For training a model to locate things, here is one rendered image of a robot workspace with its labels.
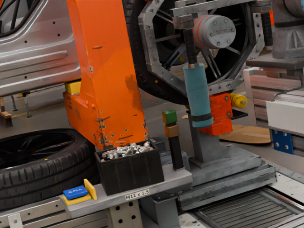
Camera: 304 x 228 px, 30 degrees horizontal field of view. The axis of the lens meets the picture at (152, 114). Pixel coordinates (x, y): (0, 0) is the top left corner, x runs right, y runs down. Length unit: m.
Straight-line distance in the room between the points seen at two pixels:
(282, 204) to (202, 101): 0.60
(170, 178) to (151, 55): 0.63
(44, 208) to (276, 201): 1.04
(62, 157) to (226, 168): 0.80
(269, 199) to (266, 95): 0.97
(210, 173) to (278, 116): 1.12
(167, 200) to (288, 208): 0.53
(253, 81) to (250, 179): 0.95
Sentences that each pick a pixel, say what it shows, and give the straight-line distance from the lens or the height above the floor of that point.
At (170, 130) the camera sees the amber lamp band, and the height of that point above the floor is 0.60.
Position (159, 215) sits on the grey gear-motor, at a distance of 2.39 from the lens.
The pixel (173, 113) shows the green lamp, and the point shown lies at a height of 0.65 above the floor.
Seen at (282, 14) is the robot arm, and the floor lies 0.94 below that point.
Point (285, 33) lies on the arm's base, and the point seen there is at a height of 0.89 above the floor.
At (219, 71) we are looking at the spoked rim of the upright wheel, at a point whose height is 0.65.
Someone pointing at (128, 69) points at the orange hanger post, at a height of 0.81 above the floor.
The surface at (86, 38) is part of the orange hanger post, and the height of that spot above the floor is 0.95.
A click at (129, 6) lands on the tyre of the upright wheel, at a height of 1.01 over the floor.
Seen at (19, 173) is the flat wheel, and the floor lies 0.49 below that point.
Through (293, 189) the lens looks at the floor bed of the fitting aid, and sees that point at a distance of 2.67.
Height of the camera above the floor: 1.08
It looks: 13 degrees down
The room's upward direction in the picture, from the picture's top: 10 degrees counter-clockwise
